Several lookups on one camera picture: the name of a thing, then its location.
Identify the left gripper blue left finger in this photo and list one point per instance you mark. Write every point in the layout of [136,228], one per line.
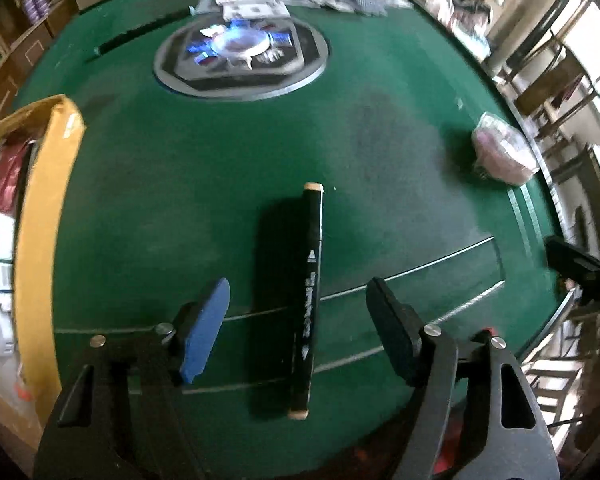
[200,329]

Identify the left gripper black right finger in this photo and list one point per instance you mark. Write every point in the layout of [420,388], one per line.
[398,327]

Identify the pink zipper pouch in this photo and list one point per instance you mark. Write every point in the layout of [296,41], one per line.
[502,152]

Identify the black marker beige cap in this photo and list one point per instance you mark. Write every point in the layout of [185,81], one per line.
[302,363]

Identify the white power adapter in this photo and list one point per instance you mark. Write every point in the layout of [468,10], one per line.
[7,334]

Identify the dark red foil packet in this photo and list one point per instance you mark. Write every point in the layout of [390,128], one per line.
[14,165]

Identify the black marker teal cap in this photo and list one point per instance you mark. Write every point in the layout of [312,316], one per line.
[138,31]

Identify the wooden chair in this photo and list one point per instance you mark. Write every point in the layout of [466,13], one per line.
[561,91]

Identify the pile of clothes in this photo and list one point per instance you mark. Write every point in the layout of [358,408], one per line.
[469,21]

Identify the yellow cardboard box tray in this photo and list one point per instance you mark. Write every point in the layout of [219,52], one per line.
[56,126]

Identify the round mahjong control panel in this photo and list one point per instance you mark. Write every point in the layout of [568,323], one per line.
[241,60]

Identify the wooden cabinet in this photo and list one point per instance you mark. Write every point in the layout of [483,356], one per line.
[27,51]

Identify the purple bottles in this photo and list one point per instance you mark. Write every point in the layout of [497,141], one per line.
[36,9]

